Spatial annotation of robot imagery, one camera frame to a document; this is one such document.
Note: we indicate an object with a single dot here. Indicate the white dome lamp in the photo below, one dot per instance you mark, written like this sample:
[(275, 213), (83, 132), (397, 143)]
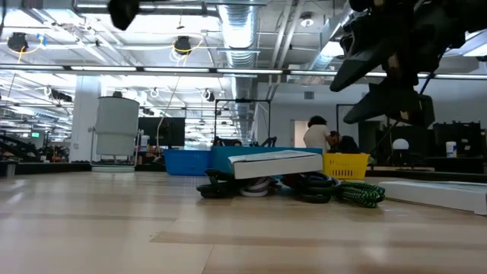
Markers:
[(400, 144)]

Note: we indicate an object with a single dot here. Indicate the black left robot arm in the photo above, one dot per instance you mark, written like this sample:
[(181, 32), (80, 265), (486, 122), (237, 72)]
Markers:
[(123, 13)]

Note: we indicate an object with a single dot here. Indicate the small yellow perforated basket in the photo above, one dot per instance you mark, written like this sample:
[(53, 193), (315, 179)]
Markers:
[(344, 165)]

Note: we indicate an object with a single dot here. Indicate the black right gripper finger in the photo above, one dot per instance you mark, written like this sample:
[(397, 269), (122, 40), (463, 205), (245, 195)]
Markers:
[(361, 64), (395, 104)]

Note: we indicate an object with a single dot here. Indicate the black monitor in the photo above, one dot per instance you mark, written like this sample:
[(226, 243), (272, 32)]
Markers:
[(171, 131)]

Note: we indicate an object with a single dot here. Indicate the large teal plastic bin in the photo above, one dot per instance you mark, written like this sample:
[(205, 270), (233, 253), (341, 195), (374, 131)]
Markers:
[(220, 161)]

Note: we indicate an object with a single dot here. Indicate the white plastic jar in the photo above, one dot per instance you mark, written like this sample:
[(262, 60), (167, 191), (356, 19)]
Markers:
[(451, 149)]

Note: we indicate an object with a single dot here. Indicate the long ceiling light strip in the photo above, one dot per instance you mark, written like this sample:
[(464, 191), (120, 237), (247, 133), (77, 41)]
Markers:
[(102, 69)]

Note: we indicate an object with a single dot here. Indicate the person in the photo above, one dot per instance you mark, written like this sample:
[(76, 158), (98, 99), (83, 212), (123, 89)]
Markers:
[(344, 144), (316, 135)]

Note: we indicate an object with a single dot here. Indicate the silver ventilation duct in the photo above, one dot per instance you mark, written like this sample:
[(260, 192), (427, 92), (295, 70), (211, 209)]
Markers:
[(239, 30)]

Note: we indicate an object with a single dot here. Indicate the small blue perforated basket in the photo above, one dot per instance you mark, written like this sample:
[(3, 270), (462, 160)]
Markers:
[(186, 161)]

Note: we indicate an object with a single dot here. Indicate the white cylindrical cup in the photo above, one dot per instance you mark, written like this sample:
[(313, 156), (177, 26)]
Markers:
[(117, 122)]

